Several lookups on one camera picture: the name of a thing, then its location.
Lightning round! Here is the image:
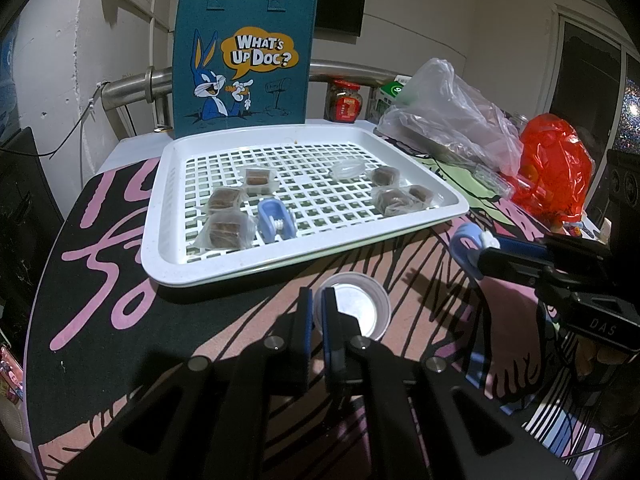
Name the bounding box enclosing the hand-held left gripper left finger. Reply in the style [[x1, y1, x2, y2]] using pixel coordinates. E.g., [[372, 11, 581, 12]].
[[55, 286, 315, 480]]

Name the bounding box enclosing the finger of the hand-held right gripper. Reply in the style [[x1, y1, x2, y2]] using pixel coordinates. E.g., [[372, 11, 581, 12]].
[[487, 235, 608, 262], [475, 249, 561, 288]]

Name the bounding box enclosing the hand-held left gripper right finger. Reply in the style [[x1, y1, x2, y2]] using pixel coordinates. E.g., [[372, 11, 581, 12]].
[[321, 286, 576, 480]]

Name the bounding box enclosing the blue clip with white flower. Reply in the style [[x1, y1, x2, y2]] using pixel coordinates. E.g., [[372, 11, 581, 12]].
[[257, 199, 297, 243], [449, 224, 501, 281]]

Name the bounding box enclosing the clear brown snack packet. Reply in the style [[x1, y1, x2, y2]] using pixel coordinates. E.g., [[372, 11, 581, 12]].
[[205, 186, 247, 215], [242, 166, 278, 196], [406, 184, 435, 206], [369, 166, 402, 187], [372, 186, 416, 217], [195, 211, 253, 251]]

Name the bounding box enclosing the white perforated tray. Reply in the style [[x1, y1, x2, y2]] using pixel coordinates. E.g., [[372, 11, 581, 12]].
[[141, 125, 471, 288]]

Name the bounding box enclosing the person's right hand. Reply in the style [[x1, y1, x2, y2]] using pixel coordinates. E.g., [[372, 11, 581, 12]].
[[575, 332, 631, 376]]

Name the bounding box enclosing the small clear zip bag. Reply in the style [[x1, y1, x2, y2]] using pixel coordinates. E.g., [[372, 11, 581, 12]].
[[470, 162, 516, 198]]

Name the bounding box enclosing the red plastic bag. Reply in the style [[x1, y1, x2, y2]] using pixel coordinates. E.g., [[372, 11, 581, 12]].
[[510, 114, 596, 221]]

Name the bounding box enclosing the clear plastic bag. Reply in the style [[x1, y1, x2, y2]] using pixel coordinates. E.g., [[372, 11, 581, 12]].
[[375, 57, 525, 171]]

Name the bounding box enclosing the green white carton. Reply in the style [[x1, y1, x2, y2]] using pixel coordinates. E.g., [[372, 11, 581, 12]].
[[367, 76, 411, 123]]

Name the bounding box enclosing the red lid glass jar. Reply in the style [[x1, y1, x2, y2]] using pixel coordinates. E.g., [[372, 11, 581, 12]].
[[325, 79, 362, 123]]

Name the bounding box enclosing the blue cartoon tote bag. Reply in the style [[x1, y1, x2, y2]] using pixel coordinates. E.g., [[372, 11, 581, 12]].
[[169, 0, 320, 140]]

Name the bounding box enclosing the colourful packet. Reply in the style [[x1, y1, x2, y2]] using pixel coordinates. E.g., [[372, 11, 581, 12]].
[[0, 345, 26, 411]]

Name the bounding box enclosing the black water dispenser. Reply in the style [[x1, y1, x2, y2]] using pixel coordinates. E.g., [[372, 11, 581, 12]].
[[0, 127, 66, 351]]

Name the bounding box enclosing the blue water bottle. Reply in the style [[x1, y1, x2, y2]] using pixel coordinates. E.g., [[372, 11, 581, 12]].
[[0, 15, 23, 141]]

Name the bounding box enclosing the aluminium frame window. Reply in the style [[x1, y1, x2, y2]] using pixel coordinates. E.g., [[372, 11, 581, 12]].
[[547, 5, 640, 153]]

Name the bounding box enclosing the black cable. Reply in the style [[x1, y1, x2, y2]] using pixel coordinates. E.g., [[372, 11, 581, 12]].
[[0, 82, 108, 161]]

